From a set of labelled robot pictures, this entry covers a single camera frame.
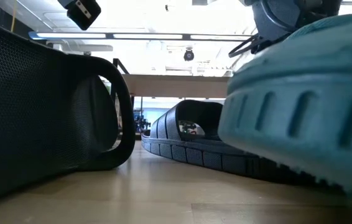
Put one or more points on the teal green rubber slide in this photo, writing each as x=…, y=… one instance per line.
x=303, y=109

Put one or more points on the black rubber slide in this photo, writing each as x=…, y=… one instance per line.
x=23, y=109
x=194, y=155

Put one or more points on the wooden shelf black metal sides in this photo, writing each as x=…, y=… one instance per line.
x=176, y=85

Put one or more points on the metal overhead frame bar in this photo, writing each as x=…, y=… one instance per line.
x=148, y=36

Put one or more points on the overhead camera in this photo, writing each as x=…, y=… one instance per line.
x=188, y=55

